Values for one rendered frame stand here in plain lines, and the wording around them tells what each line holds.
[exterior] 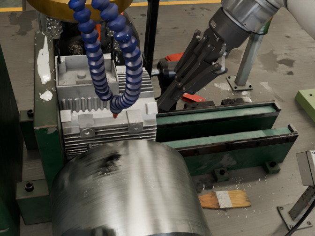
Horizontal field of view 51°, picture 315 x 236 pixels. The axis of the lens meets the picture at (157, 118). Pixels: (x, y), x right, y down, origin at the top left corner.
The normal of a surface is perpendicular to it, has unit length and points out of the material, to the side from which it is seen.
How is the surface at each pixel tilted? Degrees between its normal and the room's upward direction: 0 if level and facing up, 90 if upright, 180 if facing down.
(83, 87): 90
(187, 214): 36
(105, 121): 0
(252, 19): 90
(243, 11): 71
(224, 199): 0
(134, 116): 0
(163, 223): 13
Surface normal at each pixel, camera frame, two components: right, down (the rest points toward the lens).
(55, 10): -0.25, 0.67
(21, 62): 0.10, -0.70
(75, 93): 0.23, 0.71
